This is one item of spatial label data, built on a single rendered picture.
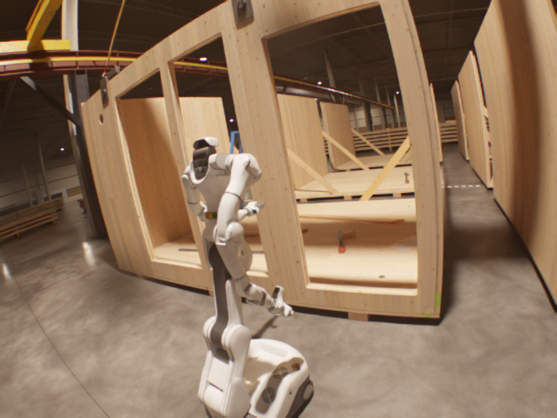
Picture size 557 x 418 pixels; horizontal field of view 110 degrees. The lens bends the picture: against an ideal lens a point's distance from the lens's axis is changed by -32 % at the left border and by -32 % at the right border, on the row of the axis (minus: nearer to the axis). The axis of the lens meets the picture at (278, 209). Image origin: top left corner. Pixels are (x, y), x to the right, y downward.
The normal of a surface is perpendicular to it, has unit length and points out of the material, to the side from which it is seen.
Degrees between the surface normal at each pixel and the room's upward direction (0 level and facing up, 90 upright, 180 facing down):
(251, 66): 90
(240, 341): 90
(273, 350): 68
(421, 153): 90
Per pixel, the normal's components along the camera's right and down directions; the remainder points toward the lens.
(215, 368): -0.57, -0.40
